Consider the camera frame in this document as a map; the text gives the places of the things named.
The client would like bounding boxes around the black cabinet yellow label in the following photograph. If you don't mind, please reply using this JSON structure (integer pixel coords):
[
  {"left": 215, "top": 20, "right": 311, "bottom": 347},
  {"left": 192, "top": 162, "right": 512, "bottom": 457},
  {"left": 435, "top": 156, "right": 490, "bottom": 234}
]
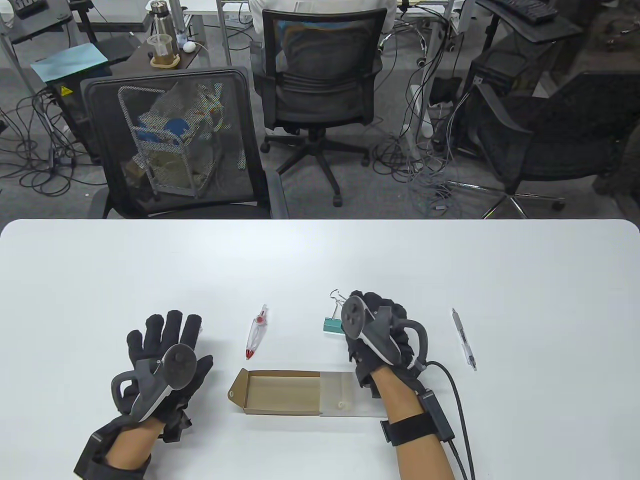
[{"left": 47, "top": 75, "right": 113, "bottom": 163}]

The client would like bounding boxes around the teal paper folder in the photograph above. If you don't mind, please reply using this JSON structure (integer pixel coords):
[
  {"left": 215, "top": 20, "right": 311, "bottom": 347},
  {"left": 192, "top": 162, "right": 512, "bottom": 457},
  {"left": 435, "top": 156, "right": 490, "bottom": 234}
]
[{"left": 31, "top": 42, "right": 109, "bottom": 83}]

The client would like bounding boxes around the black keyboard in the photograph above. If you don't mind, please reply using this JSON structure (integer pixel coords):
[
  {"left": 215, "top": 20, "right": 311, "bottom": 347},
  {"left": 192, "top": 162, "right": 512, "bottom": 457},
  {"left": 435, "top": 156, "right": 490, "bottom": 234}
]
[{"left": 492, "top": 0, "right": 558, "bottom": 25}]

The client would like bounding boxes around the steel water bottle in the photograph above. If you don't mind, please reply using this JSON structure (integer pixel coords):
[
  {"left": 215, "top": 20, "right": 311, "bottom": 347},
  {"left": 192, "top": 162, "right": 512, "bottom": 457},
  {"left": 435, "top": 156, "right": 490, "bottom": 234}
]
[{"left": 150, "top": 1, "right": 176, "bottom": 53}]

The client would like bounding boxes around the person's right forearm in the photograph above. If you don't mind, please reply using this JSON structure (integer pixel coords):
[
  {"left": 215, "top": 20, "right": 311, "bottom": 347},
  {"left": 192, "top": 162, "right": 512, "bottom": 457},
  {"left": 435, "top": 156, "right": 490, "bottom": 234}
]
[{"left": 372, "top": 367, "right": 463, "bottom": 480}]

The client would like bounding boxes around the grey floor cable tangle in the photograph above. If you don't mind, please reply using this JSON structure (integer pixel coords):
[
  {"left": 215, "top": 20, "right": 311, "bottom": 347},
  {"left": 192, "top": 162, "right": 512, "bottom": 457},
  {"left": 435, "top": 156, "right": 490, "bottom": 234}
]
[{"left": 372, "top": 90, "right": 468, "bottom": 213}]

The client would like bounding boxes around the black swivel office chair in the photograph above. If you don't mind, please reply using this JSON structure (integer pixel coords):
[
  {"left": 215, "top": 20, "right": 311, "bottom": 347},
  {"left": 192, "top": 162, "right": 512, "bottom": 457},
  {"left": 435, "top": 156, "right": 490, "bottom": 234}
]
[{"left": 248, "top": 7, "right": 397, "bottom": 208}]

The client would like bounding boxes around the person's left forearm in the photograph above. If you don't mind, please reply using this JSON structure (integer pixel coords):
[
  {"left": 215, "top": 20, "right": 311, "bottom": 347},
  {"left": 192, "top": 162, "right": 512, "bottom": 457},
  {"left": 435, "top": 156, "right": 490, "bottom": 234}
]
[{"left": 102, "top": 417, "right": 166, "bottom": 473}]

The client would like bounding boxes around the black keyboard tray stand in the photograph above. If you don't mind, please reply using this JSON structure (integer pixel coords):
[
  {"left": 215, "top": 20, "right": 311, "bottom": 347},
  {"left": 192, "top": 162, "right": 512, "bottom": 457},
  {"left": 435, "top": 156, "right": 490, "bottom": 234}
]
[{"left": 475, "top": 0, "right": 585, "bottom": 43}]

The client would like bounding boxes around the black wrist camera strap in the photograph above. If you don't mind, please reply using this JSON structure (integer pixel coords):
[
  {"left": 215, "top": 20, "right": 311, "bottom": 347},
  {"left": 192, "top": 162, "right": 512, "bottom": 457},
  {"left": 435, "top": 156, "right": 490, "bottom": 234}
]
[
  {"left": 74, "top": 417, "right": 152, "bottom": 480},
  {"left": 380, "top": 390, "right": 456, "bottom": 447}
]

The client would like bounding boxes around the white red-tipped correction pen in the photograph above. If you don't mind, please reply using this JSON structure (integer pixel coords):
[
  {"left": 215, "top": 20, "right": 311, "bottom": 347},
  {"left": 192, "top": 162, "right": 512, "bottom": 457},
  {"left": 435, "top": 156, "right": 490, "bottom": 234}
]
[{"left": 245, "top": 304, "right": 268, "bottom": 361}]

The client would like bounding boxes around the clear plastic cup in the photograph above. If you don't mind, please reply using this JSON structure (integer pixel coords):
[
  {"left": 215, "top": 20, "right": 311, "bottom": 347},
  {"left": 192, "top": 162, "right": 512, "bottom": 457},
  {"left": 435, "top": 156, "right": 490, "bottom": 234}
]
[{"left": 146, "top": 34, "right": 176, "bottom": 66}]

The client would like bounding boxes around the black chair chrome base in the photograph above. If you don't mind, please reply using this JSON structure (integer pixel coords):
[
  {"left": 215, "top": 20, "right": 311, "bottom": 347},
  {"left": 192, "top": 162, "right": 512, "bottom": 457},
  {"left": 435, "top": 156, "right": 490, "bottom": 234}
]
[{"left": 445, "top": 70, "right": 640, "bottom": 220}]

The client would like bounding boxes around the person's right hand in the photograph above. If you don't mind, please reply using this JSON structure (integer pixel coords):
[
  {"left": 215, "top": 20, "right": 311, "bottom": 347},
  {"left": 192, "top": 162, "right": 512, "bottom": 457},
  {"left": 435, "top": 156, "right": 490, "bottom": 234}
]
[{"left": 345, "top": 290, "right": 426, "bottom": 401}]

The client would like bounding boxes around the cardboard sliding pencil box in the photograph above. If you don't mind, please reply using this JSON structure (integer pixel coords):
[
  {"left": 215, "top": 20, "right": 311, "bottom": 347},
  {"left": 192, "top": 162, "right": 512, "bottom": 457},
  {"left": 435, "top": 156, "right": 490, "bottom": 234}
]
[{"left": 228, "top": 368, "right": 386, "bottom": 418}]

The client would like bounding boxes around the grey tracking controller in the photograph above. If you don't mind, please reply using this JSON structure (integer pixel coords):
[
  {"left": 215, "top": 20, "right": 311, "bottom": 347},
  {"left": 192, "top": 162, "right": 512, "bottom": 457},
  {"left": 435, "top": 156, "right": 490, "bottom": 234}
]
[
  {"left": 341, "top": 296, "right": 429, "bottom": 372},
  {"left": 111, "top": 344, "right": 197, "bottom": 423}
]

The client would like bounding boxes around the person's left hand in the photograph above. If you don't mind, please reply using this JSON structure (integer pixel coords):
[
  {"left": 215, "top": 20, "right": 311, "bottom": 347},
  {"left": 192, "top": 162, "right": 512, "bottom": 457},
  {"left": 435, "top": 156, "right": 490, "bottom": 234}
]
[{"left": 120, "top": 310, "right": 214, "bottom": 443}]

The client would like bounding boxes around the black floor cable tangle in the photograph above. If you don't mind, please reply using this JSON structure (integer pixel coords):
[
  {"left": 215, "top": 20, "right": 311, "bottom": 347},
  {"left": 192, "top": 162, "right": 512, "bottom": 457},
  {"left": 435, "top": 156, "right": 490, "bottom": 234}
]
[{"left": 0, "top": 92, "right": 108, "bottom": 197}]

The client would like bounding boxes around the dark brown desk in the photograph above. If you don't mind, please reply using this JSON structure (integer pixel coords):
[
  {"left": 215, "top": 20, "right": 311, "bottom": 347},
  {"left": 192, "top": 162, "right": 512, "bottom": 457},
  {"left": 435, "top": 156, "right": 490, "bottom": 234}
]
[{"left": 102, "top": 14, "right": 206, "bottom": 71}]

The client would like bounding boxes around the black computer tower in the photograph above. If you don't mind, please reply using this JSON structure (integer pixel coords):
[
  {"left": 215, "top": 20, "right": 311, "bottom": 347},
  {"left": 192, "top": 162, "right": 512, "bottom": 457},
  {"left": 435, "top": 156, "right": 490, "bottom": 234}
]
[{"left": 465, "top": 47, "right": 556, "bottom": 161}]

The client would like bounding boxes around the black equipment stand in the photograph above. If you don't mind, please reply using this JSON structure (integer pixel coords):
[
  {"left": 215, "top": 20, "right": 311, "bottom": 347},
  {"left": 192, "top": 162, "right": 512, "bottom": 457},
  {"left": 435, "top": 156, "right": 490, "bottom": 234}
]
[{"left": 0, "top": 0, "right": 73, "bottom": 43}]

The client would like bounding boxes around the green binder clip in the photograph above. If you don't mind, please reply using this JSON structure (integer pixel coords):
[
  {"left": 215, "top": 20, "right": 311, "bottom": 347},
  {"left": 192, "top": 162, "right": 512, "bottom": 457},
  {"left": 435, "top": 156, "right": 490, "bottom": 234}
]
[{"left": 322, "top": 304, "right": 347, "bottom": 335}]

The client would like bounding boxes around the white wire mesh cart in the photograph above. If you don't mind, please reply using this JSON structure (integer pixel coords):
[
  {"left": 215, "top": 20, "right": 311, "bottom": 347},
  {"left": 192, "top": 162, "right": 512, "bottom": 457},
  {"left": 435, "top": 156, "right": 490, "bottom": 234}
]
[{"left": 117, "top": 82, "right": 226, "bottom": 198}]

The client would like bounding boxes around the thick black wrist cable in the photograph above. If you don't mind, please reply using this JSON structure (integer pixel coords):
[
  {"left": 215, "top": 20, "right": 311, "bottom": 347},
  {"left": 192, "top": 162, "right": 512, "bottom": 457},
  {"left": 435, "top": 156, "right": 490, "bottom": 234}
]
[{"left": 425, "top": 361, "right": 476, "bottom": 480}]

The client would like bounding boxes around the black mesh armless chair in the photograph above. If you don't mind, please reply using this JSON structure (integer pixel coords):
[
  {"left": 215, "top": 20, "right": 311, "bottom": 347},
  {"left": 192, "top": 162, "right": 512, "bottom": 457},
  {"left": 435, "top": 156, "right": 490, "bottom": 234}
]
[{"left": 80, "top": 66, "right": 290, "bottom": 220}]

